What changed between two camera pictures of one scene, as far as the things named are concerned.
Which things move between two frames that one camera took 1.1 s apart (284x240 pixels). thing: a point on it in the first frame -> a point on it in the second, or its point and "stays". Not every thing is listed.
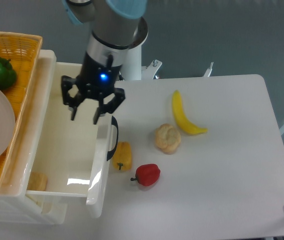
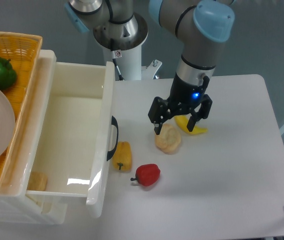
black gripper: x=97 y=80 -> x=186 y=96
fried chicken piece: x=38 y=181 stays
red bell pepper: x=147 y=174 stays
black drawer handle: x=114 y=122 stays
